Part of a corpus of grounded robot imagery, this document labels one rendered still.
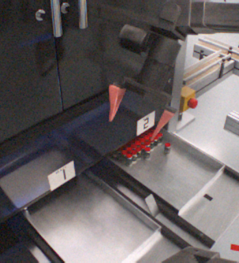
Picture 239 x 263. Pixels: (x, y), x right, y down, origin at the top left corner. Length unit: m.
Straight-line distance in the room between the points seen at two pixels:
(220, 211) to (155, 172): 0.25
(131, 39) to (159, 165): 0.55
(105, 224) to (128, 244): 0.09
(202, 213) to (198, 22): 0.59
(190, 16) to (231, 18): 0.08
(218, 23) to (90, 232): 0.64
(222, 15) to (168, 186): 0.61
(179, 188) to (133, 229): 0.22
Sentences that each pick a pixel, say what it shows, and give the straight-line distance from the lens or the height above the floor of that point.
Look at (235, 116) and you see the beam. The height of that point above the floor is 0.55.
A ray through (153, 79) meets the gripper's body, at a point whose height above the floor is 1.34.
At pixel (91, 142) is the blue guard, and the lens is 0.86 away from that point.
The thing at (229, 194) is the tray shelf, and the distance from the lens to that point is 1.03.
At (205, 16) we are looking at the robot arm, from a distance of 0.59.
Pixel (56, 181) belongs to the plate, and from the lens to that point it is 0.85.
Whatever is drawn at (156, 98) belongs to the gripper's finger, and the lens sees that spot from 0.60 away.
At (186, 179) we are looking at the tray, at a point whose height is 0.88.
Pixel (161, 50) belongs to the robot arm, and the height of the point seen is 1.39.
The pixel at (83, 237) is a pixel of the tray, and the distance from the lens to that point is 0.89.
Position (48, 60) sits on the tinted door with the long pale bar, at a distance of 0.67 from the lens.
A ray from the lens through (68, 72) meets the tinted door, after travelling 0.71.
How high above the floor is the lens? 1.64
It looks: 39 degrees down
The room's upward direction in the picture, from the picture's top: straight up
